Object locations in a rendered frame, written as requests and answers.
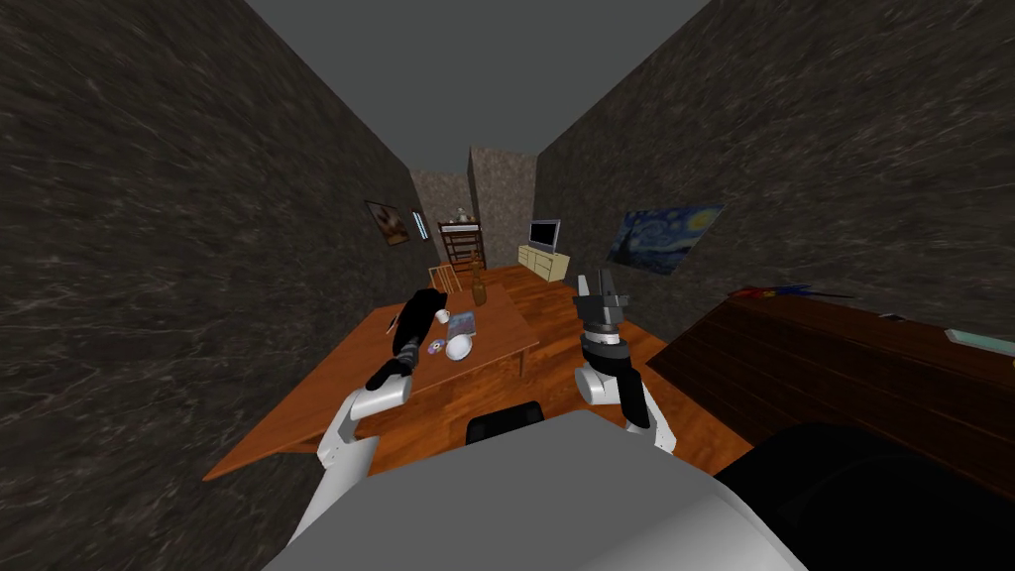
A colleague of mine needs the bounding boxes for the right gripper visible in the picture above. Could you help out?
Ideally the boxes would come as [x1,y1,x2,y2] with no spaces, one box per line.
[572,269,632,333]

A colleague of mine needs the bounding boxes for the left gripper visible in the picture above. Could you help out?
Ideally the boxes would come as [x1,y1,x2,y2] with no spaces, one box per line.
[394,288,450,344]

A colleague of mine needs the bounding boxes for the cream television stand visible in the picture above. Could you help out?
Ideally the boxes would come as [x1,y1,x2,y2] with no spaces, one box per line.
[517,245,572,284]

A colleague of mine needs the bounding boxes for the black television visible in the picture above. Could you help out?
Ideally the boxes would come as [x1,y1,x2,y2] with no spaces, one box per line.
[528,219,563,255]

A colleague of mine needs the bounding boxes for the dark wooden shelf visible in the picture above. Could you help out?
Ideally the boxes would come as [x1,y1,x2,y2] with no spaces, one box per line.
[436,207,488,273]

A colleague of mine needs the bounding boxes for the blue starry night painting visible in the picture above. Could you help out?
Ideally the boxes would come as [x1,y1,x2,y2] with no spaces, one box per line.
[606,205,725,277]

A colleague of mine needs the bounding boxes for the brown framed picture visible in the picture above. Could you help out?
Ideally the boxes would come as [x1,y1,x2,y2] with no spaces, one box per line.
[364,199,412,248]

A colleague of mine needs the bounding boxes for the orange wooden table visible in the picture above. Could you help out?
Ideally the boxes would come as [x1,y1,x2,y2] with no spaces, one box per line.
[202,281,541,483]

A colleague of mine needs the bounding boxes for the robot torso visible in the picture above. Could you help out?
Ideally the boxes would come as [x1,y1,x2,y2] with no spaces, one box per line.
[261,400,810,571]

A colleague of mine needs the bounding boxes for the dark wooden sideboard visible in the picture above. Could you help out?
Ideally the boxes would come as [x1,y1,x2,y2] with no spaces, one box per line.
[645,284,1015,503]

